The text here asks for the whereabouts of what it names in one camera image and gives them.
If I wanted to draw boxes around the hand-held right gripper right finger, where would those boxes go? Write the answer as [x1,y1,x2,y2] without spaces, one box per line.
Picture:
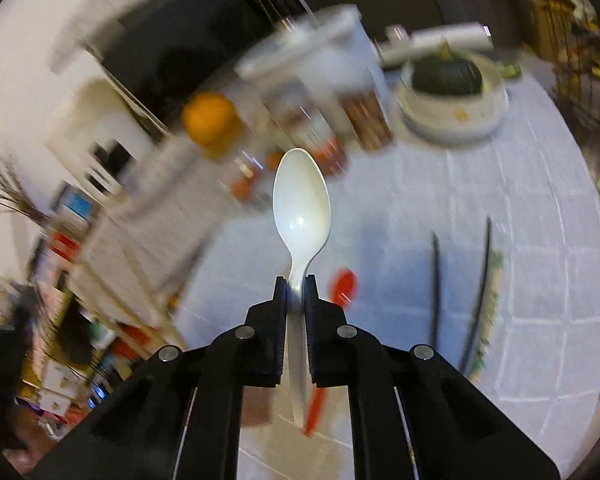
[304,274,561,480]

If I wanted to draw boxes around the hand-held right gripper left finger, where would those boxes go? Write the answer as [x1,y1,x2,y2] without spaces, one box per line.
[30,276,288,480]

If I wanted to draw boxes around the white plastic spoon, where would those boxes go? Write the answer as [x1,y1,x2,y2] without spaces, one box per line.
[272,148,331,428]

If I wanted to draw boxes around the red plastic spoon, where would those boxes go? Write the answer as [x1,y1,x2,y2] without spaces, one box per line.
[302,269,357,436]

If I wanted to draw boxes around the black chopstick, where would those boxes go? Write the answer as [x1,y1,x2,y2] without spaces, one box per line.
[430,231,442,348]
[457,216,493,371]

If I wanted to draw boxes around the floral shelf cover cloth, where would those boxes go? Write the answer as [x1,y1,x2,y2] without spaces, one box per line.
[80,135,221,326]

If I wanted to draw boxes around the printed bamboo chopstick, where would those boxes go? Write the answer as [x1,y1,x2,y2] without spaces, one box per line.
[470,250,506,383]

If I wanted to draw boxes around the red-filled spice jar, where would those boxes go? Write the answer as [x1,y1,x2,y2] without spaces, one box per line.
[275,85,348,176]

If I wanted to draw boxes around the jar of brown slices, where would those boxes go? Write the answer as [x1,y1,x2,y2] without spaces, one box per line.
[337,85,393,151]

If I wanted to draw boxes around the orange fruit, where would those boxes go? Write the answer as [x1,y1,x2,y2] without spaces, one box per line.
[182,94,238,158]

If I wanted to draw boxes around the clear jar with red label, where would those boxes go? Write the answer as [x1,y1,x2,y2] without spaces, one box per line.
[45,230,81,261]

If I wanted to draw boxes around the clear jar with blue label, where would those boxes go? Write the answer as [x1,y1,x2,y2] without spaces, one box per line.
[55,185,101,226]

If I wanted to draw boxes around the cream stacked bowls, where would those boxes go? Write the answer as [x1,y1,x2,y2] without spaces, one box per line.
[396,55,511,143]

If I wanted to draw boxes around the white electric cooking pot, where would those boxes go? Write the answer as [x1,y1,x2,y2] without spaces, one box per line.
[237,5,493,126]

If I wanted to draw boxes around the white air fryer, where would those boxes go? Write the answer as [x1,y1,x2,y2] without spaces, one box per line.
[45,75,171,201]

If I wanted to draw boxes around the dark green pumpkin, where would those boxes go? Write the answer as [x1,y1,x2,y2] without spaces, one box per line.
[411,42,483,96]

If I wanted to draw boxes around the dried twigs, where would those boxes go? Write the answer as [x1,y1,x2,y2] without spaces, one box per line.
[0,145,51,226]

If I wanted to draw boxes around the black microwave oven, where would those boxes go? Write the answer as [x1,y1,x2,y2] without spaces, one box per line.
[100,0,311,126]

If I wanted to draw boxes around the black wire rack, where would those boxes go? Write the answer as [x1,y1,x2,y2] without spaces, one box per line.
[520,0,600,126]

